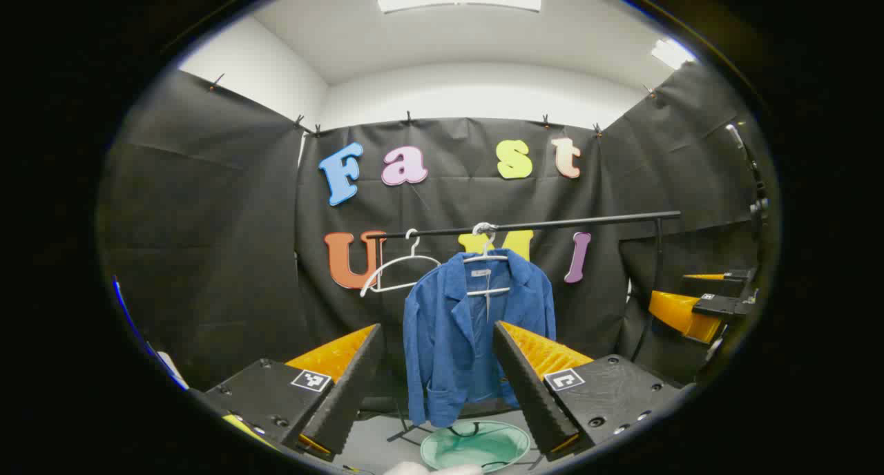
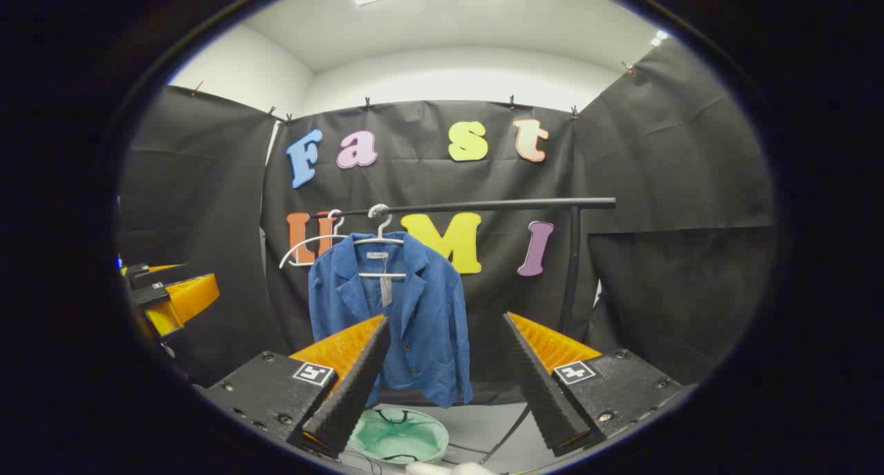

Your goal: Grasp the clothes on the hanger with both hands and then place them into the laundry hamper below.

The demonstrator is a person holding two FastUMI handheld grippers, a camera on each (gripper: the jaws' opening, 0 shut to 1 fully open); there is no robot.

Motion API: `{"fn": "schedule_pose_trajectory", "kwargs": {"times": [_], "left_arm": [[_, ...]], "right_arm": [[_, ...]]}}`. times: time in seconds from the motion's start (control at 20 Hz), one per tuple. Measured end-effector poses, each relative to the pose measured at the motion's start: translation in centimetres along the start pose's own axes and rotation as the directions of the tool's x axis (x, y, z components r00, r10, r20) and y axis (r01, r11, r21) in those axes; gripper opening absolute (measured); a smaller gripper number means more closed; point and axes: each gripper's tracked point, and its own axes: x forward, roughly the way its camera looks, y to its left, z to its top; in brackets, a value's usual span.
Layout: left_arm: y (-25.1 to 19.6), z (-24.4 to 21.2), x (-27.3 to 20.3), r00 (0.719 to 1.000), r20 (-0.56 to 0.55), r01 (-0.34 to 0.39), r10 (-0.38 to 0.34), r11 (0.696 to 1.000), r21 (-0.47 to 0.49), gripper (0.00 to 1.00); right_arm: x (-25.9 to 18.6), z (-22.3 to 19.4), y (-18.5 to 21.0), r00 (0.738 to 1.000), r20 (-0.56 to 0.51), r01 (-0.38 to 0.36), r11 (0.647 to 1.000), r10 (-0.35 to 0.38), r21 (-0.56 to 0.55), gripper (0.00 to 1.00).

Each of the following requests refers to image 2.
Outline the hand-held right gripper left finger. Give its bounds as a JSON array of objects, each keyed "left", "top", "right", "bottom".
[{"left": 200, "top": 314, "right": 392, "bottom": 460}]

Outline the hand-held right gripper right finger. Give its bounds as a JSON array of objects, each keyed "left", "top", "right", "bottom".
[{"left": 503, "top": 311, "right": 683, "bottom": 458}]

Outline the green laundry hamper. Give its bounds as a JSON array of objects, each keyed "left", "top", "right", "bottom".
[{"left": 347, "top": 407, "right": 450, "bottom": 466}]

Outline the blue jacket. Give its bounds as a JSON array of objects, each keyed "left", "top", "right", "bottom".
[{"left": 308, "top": 231, "right": 474, "bottom": 409}]

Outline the white clothes hanger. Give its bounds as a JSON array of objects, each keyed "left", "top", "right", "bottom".
[
  {"left": 279, "top": 209, "right": 348, "bottom": 269},
  {"left": 352, "top": 204, "right": 408, "bottom": 280}
]

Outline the black clothes rack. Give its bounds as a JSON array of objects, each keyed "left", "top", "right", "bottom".
[{"left": 331, "top": 197, "right": 616, "bottom": 462}]

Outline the white cloth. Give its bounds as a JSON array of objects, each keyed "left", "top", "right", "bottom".
[{"left": 406, "top": 461, "right": 495, "bottom": 475}]

